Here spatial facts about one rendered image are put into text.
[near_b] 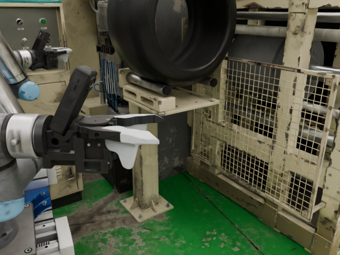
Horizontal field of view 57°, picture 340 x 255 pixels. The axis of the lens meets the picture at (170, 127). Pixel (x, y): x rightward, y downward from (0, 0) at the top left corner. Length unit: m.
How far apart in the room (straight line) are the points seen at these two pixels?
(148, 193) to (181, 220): 0.27
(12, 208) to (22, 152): 0.13
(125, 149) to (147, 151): 1.44
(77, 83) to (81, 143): 0.09
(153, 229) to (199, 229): 0.28
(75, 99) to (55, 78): 1.43
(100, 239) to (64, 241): 1.05
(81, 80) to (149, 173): 1.51
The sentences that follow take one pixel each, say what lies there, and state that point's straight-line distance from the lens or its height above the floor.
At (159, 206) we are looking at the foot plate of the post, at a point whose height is 0.01.
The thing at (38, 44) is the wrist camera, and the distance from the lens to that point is 1.48.
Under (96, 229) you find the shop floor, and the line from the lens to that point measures 2.02.
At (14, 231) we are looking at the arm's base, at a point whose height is 0.73.
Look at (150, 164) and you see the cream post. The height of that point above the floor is 0.34.
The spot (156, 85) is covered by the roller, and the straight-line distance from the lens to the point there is 1.43.
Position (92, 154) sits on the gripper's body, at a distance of 0.51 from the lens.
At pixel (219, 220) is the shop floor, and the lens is 2.05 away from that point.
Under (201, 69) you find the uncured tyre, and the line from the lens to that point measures 1.47.
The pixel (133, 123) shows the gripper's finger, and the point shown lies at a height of 1.05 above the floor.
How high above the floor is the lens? 1.24
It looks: 21 degrees down
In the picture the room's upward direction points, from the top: straight up
